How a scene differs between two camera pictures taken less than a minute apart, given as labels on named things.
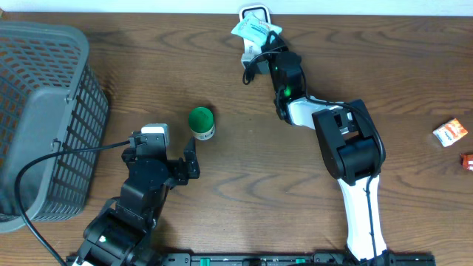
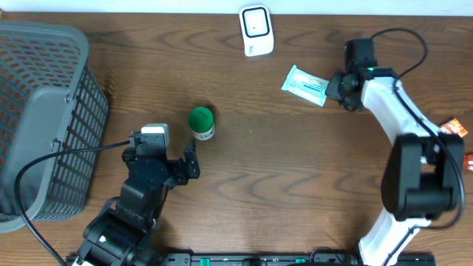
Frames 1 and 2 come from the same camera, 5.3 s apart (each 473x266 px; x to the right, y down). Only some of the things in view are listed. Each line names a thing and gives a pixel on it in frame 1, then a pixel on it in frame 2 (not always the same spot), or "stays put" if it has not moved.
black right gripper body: [273, 51] to [337, 91]
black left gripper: [180, 168] stays put
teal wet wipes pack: [256, 29] to [307, 86]
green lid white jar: [202, 123] stays put
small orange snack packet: [450, 132] stays put
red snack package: [466, 162] stays put
